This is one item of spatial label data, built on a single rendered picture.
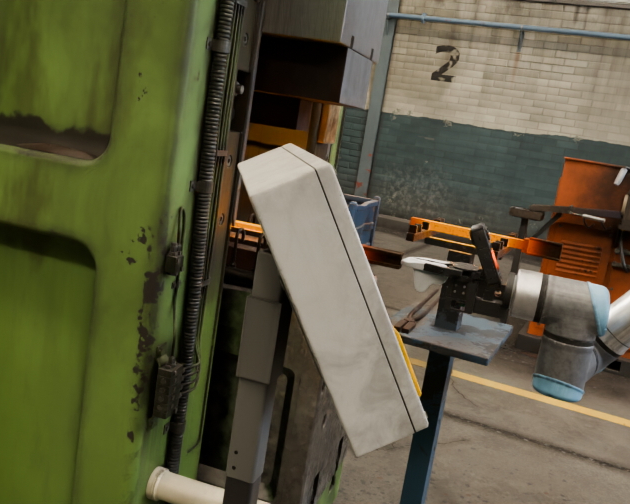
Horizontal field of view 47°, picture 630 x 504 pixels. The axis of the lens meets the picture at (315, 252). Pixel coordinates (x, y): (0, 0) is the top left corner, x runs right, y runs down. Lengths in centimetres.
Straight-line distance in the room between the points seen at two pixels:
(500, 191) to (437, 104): 132
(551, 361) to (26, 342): 91
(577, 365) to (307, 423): 49
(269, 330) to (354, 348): 17
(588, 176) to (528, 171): 413
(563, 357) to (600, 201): 342
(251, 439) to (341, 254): 31
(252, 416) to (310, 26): 67
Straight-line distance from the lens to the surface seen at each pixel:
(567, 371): 137
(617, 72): 883
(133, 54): 108
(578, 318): 134
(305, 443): 136
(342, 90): 128
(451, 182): 901
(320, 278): 66
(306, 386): 132
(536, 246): 191
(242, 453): 89
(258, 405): 86
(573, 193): 474
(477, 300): 137
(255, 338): 84
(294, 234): 65
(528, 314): 135
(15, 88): 126
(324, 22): 125
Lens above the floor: 124
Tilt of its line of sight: 10 degrees down
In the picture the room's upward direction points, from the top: 9 degrees clockwise
